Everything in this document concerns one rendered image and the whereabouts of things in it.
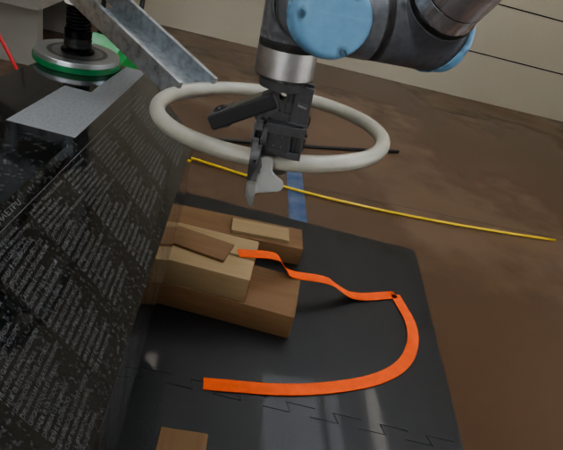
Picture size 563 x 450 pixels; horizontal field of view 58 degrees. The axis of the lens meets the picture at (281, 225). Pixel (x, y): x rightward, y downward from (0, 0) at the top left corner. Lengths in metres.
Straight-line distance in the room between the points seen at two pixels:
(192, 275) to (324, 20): 1.26
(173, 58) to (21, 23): 2.69
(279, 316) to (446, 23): 1.31
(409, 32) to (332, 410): 1.26
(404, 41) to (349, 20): 0.08
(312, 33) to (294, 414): 1.24
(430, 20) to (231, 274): 1.24
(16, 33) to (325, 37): 3.46
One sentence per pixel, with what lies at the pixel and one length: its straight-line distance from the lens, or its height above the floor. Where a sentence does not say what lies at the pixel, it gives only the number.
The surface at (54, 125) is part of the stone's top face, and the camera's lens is 1.14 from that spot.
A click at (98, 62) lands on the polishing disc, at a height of 0.83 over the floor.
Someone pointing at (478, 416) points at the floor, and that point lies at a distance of 1.96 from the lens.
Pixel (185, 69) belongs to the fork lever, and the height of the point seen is 0.90.
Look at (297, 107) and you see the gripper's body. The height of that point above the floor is 1.02.
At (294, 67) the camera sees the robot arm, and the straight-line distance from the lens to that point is 0.77.
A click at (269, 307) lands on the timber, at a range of 1.79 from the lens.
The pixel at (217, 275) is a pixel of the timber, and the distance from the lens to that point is 1.73.
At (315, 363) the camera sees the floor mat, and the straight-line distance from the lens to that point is 1.81.
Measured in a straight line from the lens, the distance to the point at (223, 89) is 1.25.
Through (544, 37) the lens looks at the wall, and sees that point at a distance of 6.43.
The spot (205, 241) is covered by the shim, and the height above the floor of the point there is 0.23.
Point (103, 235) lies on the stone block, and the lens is 1.00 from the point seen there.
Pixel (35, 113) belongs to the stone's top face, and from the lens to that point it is 1.18.
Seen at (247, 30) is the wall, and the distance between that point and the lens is 5.75.
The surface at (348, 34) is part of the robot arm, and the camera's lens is 0.64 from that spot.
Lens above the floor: 1.26
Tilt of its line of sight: 30 degrees down
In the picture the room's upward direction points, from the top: 16 degrees clockwise
